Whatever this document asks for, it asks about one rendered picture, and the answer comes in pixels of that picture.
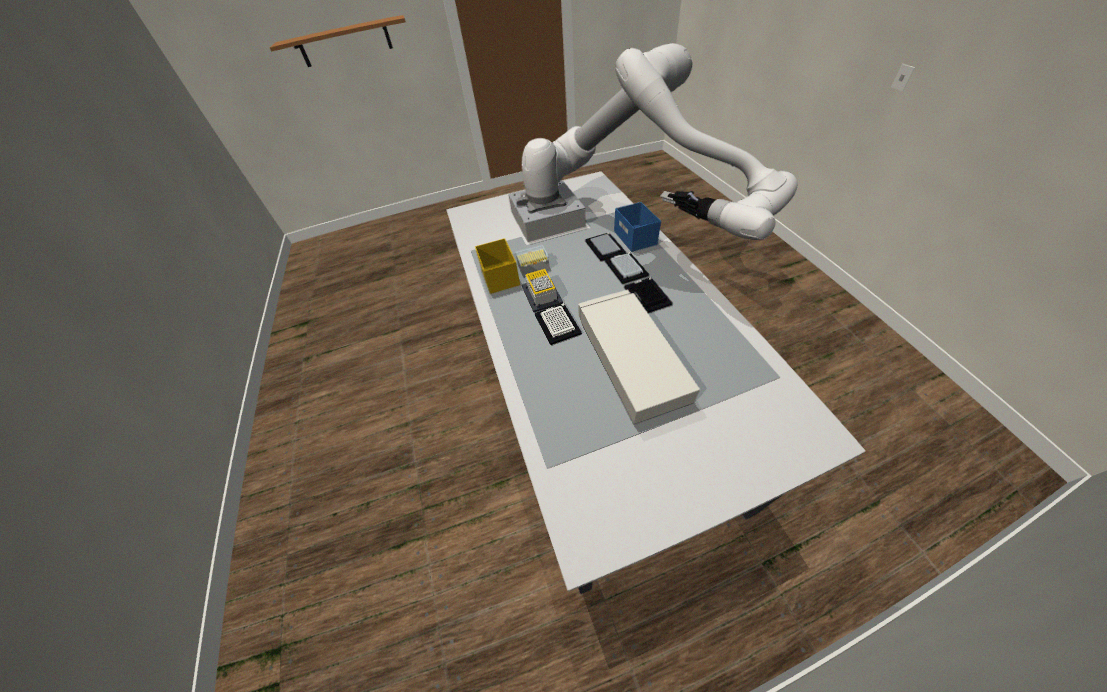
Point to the black rectangular frame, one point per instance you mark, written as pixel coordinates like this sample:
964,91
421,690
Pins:
598,254

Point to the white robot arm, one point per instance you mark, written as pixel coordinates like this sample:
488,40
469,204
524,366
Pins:
648,79

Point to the grey rectangular mat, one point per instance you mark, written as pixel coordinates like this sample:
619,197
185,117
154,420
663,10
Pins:
572,405

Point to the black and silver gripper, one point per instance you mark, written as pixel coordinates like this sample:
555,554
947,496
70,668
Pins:
698,205

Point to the yellow bin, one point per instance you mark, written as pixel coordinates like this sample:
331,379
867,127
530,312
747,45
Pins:
500,274

